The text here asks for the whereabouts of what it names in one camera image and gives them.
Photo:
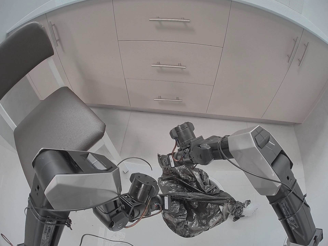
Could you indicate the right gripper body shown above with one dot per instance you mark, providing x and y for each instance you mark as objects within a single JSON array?
[{"x": 176, "y": 159}]

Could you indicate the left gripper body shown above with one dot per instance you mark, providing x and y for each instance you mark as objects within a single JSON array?
[{"x": 164, "y": 204}]

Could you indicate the black plastic bag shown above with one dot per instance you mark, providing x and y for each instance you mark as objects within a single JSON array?
[{"x": 199, "y": 209}]

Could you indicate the black plastic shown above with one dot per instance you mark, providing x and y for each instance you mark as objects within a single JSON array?
[{"x": 239, "y": 209}]

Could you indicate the clear printed wrapper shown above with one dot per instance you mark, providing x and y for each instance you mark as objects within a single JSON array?
[{"x": 249, "y": 211}]

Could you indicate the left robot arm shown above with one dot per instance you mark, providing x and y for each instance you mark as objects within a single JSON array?
[{"x": 76, "y": 178}]

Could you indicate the white trash bin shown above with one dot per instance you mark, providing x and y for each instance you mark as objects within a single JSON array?
[{"x": 217, "y": 184}]

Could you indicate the beige cabinet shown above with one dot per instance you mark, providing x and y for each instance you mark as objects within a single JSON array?
[{"x": 243, "y": 65}]

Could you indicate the grey padded chair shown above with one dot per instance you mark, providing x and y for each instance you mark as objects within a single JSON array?
[{"x": 59, "y": 124}]

